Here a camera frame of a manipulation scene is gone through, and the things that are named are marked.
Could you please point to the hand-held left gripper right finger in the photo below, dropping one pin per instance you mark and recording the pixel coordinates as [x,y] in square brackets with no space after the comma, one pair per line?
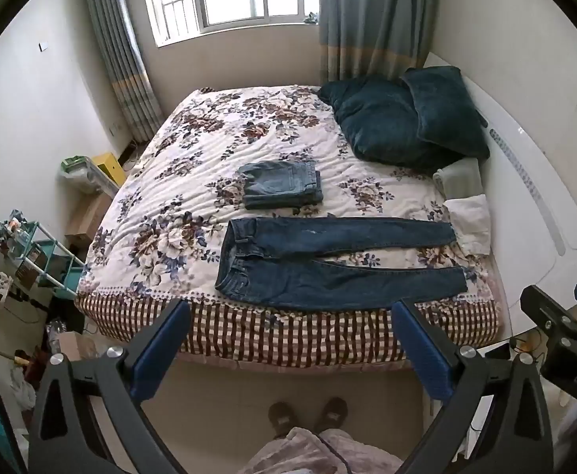
[422,350]

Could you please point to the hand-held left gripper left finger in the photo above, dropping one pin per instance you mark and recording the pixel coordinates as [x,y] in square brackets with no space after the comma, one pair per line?
[162,345]

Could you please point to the dark blue jeans pants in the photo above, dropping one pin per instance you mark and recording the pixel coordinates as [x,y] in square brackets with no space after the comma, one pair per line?
[268,276]

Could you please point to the small cardboard box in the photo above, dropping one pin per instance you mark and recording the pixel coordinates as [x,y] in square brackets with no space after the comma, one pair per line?
[76,345]

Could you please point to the person's right slipper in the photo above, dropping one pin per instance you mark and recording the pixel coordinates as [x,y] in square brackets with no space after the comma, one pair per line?
[332,412]

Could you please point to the person's slipper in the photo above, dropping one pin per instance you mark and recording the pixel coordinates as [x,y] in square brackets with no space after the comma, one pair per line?
[281,419]
[332,412]

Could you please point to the white crumpled cloth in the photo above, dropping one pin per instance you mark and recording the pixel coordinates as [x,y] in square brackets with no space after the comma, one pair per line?
[471,217]

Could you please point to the white headboard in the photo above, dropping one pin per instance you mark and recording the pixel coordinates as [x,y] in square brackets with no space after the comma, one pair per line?
[540,182]

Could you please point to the brown checked bed sheet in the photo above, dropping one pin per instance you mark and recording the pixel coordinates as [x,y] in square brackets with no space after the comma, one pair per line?
[293,335]

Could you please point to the person's left slipper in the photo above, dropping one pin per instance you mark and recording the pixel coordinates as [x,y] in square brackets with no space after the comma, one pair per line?
[281,419]

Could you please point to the teal shelf rack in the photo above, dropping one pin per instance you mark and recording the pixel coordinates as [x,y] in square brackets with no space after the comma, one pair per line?
[46,256]

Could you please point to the large cardboard box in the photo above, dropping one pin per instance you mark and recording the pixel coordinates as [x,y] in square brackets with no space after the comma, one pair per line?
[88,217]

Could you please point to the grey folded cloth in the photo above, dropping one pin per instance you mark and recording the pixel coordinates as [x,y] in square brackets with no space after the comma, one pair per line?
[459,180]

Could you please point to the yellow box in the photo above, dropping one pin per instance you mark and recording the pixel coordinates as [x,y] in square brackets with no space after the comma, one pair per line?
[110,168]

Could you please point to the clear plastic storage bin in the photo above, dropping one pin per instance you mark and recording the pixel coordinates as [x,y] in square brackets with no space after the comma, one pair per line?
[78,175]

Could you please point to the floral quilt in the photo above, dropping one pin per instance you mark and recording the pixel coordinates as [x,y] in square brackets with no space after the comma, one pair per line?
[194,158]

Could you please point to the folded light blue jeans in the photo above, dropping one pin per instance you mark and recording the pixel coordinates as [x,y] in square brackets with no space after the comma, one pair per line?
[278,182]

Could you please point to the small dark teal pillow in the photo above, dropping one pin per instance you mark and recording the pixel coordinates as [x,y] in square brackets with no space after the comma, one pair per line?
[446,108]

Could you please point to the large dark teal pillow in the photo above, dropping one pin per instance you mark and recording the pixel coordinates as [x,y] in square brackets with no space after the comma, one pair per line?
[377,118]

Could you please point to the grey-blue curtain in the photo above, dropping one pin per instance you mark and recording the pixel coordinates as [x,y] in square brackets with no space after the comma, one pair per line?
[120,59]
[367,19]

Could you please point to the white wall switch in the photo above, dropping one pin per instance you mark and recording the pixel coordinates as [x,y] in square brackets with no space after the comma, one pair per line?
[43,47]

